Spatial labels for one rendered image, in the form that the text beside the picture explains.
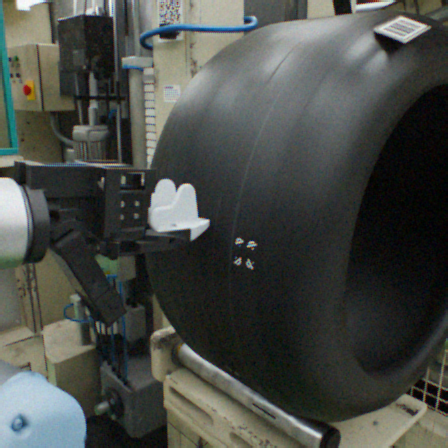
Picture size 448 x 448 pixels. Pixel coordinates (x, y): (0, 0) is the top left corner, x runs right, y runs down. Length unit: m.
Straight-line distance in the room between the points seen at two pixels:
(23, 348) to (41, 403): 0.80
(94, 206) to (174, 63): 0.52
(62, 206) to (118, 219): 0.05
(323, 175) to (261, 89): 0.13
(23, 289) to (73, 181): 0.67
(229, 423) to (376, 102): 0.55
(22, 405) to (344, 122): 0.39
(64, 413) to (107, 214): 0.19
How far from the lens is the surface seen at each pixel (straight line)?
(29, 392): 0.29
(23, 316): 1.11
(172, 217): 0.49
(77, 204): 0.44
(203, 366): 0.89
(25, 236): 0.40
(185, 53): 0.90
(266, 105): 0.54
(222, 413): 0.86
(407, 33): 0.61
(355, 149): 0.52
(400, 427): 0.98
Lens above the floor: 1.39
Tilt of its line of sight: 16 degrees down
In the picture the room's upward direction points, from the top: straight up
